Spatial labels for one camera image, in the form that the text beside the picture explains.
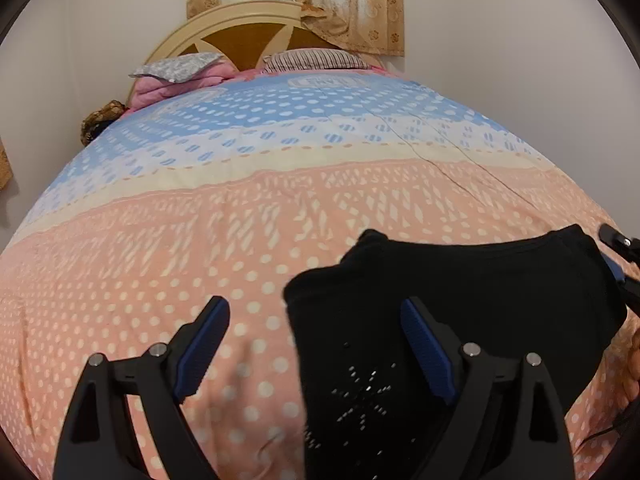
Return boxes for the cream wooden headboard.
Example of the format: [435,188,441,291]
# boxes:
[127,0,346,106]

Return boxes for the pink folded blanket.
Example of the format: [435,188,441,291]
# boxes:
[128,58,260,110]

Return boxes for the striped pillow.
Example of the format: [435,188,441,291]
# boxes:
[262,48,371,73]

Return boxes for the brown plush toy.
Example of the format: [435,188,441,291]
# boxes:
[80,100,128,146]

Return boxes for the person's right hand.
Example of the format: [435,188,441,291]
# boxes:
[616,328,640,411]

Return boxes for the black pants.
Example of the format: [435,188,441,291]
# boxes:
[283,226,629,479]

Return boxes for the pink blue dotted bedspread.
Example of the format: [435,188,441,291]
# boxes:
[1,70,608,479]

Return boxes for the grey patterned pillow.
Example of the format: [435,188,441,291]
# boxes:
[129,52,222,84]

